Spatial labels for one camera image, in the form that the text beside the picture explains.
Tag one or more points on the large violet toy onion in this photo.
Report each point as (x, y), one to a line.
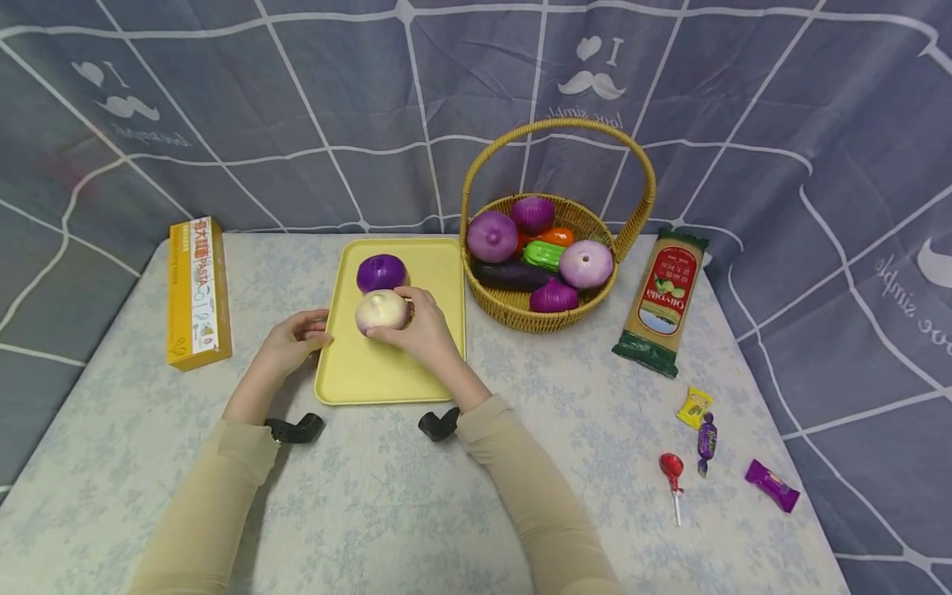
(491, 236)

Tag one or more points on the pale cream toy onion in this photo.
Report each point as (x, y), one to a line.
(379, 311)

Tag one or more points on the red lollipop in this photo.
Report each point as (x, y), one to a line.
(671, 468)

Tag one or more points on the dark toy eggplant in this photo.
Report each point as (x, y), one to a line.
(509, 275)

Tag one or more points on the person's right forearm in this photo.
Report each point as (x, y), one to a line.
(520, 487)

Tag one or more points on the orange toy vegetable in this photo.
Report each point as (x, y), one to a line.
(556, 236)

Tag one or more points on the magenta candy packet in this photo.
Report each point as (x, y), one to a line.
(772, 485)

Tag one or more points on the yellow plastic tray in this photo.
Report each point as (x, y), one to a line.
(387, 372)

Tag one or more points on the purple twist-wrapped candy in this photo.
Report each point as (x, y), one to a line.
(706, 440)

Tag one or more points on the person's right hand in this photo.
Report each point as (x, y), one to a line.
(431, 335)

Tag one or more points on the green red pasta packet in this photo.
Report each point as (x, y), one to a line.
(663, 302)

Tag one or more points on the black wrist band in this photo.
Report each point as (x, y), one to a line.
(297, 429)
(439, 425)

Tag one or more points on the magenta purple toy onion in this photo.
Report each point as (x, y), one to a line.
(532, 213)

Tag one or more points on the green toy pepper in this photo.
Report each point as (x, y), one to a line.
(543, 255)

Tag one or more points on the person's left forearm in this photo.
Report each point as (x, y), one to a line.
(223, 487)

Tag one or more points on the small magenta toy onion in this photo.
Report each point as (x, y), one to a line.
(554, 297)

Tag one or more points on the person's left hand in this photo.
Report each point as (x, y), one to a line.
(286, 347)

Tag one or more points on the woven wicker basket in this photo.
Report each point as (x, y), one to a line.
(513, 310)

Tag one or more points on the yellow candy packet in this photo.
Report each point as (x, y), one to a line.
(695, 406)

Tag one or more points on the dark purple toy onion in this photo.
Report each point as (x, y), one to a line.
(381, 272)

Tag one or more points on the person's left fingers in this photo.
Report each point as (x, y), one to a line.
(316, 335)

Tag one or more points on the yellow pasta box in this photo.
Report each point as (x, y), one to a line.
(195, 297)

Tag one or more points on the pale pink toy onion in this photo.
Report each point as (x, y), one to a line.
(587, 264)

